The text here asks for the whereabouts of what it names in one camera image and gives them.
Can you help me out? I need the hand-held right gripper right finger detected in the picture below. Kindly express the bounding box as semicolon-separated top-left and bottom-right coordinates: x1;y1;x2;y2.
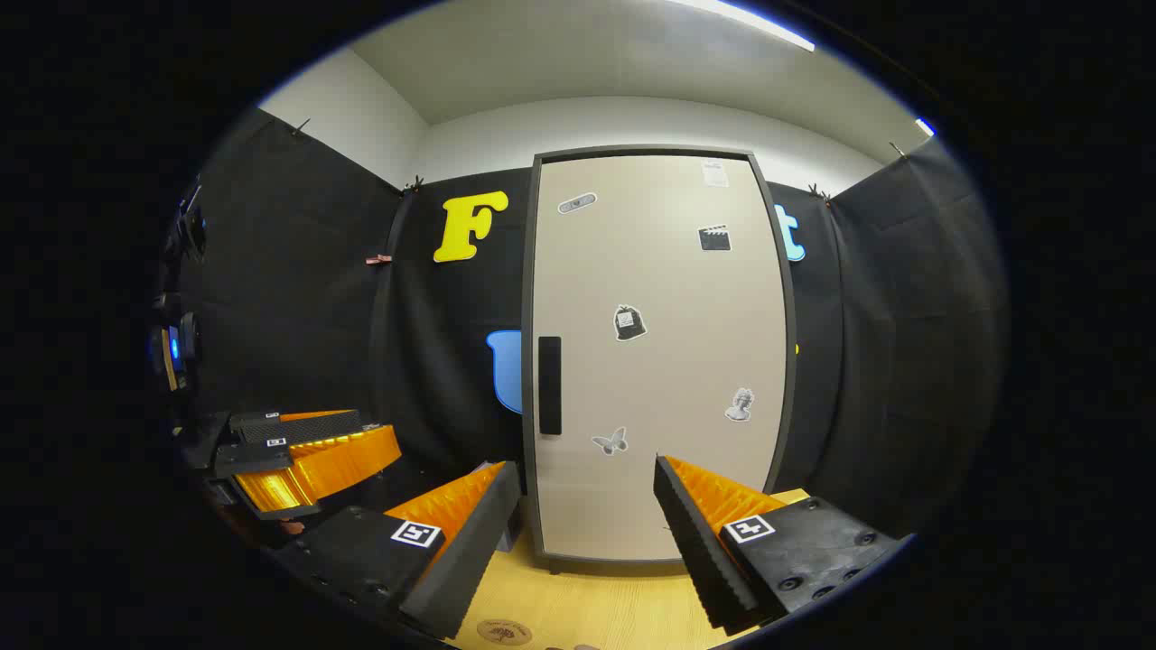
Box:
653;454;913;636

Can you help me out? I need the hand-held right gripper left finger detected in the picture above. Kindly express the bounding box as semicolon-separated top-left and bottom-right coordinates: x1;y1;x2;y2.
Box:
271;460;523;642

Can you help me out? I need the beige cabinet door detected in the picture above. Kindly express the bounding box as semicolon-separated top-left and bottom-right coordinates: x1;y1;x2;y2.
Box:
533;153;787;561

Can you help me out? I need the black cabinet door handle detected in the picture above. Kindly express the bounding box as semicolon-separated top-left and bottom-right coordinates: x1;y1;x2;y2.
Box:
538;336;563;436

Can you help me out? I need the dark grey cabinet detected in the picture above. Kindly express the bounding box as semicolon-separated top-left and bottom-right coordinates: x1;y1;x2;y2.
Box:
521;144;797;575

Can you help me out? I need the black backdrop cloth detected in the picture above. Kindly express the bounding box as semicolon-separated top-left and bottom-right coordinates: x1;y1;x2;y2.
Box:
172;108;1008;543

